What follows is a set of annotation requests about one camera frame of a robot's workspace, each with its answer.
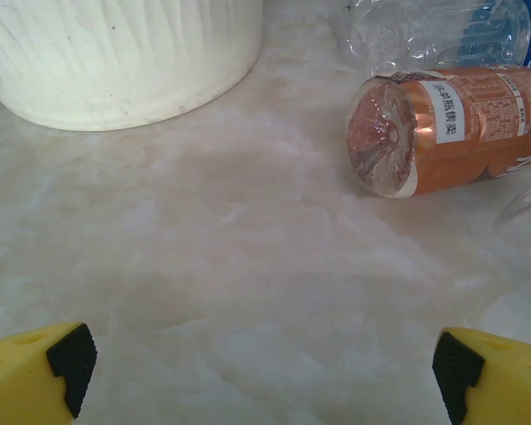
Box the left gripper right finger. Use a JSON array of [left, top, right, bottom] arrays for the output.
[[431, 326, 531, 425]]

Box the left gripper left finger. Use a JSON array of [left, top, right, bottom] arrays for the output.
[[0, 321, 99, 425]]

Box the brown label plastic bottle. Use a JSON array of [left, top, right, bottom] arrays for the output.
[[345, 63, 531, 199]]

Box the white ribbed plastic bin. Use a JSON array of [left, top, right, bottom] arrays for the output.
[[0, 0, 266, 133]]

